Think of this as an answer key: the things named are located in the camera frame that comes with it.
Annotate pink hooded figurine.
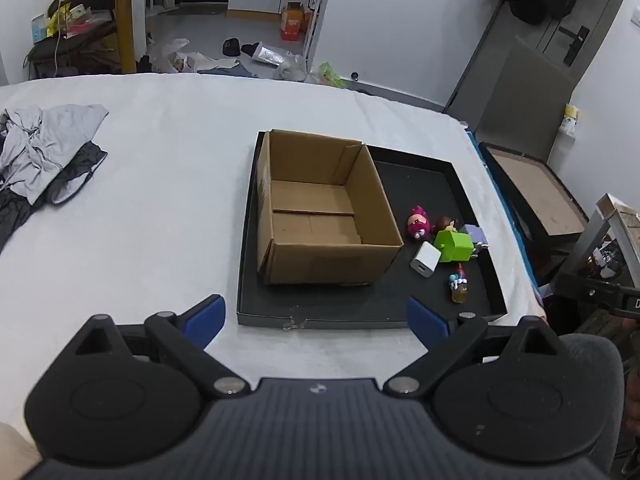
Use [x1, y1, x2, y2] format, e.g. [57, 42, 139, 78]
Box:
[406, 205, 433, 241]

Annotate black door handle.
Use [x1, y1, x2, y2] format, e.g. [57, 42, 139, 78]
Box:
[562, 25, 591, 66]

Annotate green plastic bag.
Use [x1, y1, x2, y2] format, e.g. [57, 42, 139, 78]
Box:
[319, 62, 346, 88]

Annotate brown cardboard box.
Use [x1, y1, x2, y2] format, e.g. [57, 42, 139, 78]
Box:
[256, 129, 405, 286]

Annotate white charger cube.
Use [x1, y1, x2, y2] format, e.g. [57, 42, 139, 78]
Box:
[410, 241, 442, 278]

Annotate orange cardboard box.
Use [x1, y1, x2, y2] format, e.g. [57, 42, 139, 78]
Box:
[279, 2, 311, 41]

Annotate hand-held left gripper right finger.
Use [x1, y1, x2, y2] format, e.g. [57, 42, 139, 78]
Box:
[385, 297, 563, 398]

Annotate black garment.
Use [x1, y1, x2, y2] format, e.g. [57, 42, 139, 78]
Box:
[0, 142, 108, 253]

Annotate grey chair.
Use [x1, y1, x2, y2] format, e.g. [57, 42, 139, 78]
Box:
[560, 334, 626, 471]

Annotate cluttered metal shelf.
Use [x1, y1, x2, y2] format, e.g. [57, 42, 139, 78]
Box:
[575, 194, 640, 281]

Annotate yellow and white package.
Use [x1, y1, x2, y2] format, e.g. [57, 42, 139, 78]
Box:
[559, 104, 581, 136]

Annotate silver foil bag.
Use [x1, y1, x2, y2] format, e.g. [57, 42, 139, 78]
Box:
[252, 45, 291, 66]

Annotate white plastic bag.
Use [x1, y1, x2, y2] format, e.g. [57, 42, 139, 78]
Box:
[150, 38, 193, 73]

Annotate yellow table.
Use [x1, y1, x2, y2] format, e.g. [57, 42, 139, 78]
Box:
[60, 0, 191, 73]

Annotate black shallow tray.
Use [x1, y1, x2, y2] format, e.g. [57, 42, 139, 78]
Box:
[236, 131, 508, 330]

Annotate green toy block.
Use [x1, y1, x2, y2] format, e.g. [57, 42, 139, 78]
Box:
[433, 228, 474, 263]

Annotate red figurine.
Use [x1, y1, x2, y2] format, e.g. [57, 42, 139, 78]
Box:
[447, 264, 471, 305]

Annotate purple box toy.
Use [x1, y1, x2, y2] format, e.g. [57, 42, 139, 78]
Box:
[459, 224, 491, 258]

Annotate black frame with brown panel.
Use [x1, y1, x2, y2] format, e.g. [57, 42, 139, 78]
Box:
[478, 141, 591, 251]

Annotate grey board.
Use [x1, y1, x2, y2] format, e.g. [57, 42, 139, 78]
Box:
[445, 35, 578, 161]

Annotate grey garment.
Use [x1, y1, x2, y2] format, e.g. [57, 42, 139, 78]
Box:
[0, 104, 109, 206]

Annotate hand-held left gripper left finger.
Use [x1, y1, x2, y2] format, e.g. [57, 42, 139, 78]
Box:
[70, 294, 250, 401]

